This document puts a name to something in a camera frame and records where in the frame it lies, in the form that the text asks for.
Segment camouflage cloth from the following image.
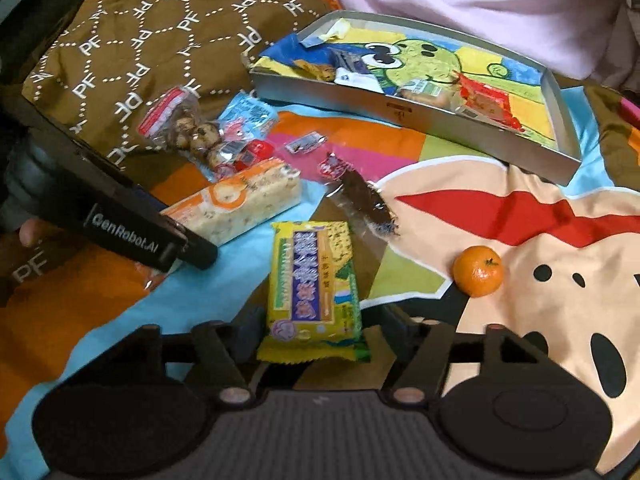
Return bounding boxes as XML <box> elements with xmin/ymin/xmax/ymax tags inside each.
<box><xmin>594</xmin><ymin>0</ymin><xmax>639</xmax><ymax>93</ymax></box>

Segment yellow cracker snack pack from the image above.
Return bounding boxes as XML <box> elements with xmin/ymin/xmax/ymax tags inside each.
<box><xmin>257</xmin><ymin>221</ymin><xmax>370</xmax><ymax>364</ymax></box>

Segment white blue packet in tray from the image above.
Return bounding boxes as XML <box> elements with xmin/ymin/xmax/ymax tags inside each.
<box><xmin>330</xmin><ymin>49</ymin><xmax>383</xmax><ymax>93</ymax></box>

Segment beige snack packet in tray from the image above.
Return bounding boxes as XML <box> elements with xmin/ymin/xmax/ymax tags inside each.
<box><xmin>396</xmin><ymin>79</ymin><xmax>452</xmax><ymax>110</ymax></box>

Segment orange white biscuit pack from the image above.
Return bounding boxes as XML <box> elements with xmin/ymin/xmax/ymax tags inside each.
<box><xmin>163</xmin><ymin>158</ymin><xmax>303</xmax><ymax>246</ymax></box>

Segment brown biscuit packet in tray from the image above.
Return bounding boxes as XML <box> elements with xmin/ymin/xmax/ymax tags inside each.
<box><xmin>293</xmin><ymin>60</ymin><xmax>336</xmax><ymax>82</ymax></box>

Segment light blue snack packet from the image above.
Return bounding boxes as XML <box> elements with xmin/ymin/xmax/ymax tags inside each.
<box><xmin>217</xmin><ymin>91</ymin><xmax>279</xmax><ymax>141</ymax></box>

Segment small red sausage packet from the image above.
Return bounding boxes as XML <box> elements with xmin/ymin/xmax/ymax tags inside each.
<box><xmin>209</xmin><ymin>139</ymin><xmax>274</xmax><ymax>180</ymax></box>

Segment brown patterned pillow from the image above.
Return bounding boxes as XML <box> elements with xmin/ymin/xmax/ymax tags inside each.
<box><xmin>23</xmin><ymin>0</ymin><xmax>337</xmax><ymax>181</ymax></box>

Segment dark dried plum packet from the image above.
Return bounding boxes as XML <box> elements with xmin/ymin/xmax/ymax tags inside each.
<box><xmin>334</xmin><ymin>168</ymin><xmax>398</xmax><ymax>237</ymax></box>

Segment grey cardboard box tray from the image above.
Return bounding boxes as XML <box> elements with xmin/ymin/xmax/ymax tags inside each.
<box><xmin>250</xmin><ymin>11</ymin><xmax>582</xmax><ymax>185</ymax></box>

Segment colourful cartoon blanket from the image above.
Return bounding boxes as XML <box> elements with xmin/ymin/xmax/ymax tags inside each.
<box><xmin>1</xmin><ymin>88</ymin><xmax>639</xmax><ymax>479</ymax></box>

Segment person's hand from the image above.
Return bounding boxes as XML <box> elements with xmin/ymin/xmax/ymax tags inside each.
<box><xmin>18</xmin><ymin>218</ymin><xmax>60</xmax><ymax>248</ymax></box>

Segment red spicy snack packet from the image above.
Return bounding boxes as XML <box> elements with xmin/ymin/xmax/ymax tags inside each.
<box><xmin>456</xmin><ymin>73</ymin><xmax>524</xmax><ymax>132</ymax></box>

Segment clear bag of mushroom snacks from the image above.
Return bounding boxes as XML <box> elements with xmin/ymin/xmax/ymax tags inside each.
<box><xmin>138</xmin><ymin>86</ymin><xmax>224</xmax><ymax>170</ymax></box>

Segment small orange mandarin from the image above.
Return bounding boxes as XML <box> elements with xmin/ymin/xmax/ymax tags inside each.
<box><xmin>451</xmin><ymin>246</ymin><xmax>504</xmax><ymax>298</ymax></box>

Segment small silver candy wrapper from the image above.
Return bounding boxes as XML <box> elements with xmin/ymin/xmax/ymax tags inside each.
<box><xmin>284</xmin><ymin>131</ymin><xmax>326</xmax><ymax>155</ymax></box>

